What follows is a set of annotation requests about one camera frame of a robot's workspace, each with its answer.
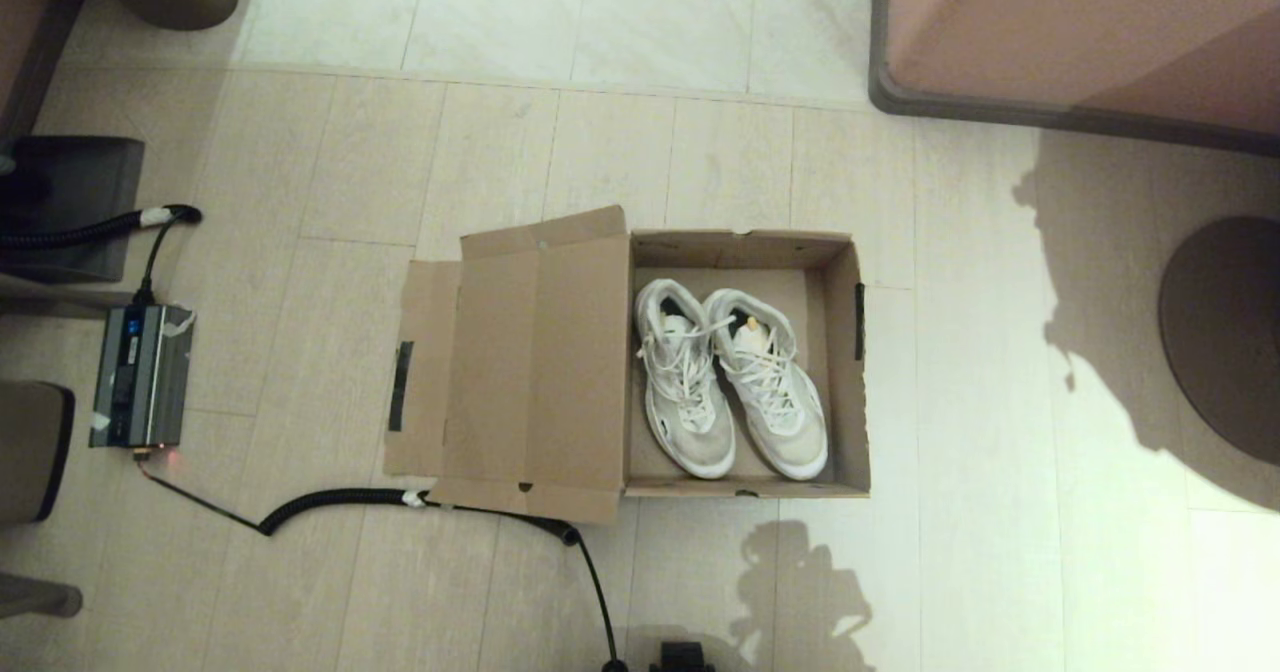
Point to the brown cardboard shoe box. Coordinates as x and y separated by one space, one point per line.
540 372

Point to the small black robot mount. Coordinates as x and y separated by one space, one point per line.
682 658

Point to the pink sofa with grey base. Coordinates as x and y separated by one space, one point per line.
1080 22

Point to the white lace-up sneaker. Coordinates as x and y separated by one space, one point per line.
690 422

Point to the grey power supply box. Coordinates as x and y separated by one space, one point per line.
140 377

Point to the dark grey square stand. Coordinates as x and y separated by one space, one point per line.
80 172

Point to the dark brown padded seat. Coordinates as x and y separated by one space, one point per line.
30 452

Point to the white sneaker with yellow tag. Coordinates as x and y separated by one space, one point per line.
785 422

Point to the dark brown round base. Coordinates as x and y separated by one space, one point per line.
1230 332

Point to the grey furniture foot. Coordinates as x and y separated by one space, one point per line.
35 597

